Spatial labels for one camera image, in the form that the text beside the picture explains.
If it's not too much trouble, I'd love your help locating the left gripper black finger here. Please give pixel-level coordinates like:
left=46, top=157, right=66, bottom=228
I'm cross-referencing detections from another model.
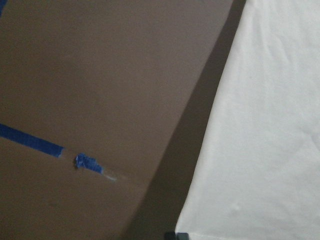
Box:
left=164, top=231, right=189, bottom=240

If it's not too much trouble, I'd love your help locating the cream long-sleeve cat shirt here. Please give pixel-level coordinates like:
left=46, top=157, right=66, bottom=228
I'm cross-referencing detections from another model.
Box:
left=175, top=0, right=320, bottom=240

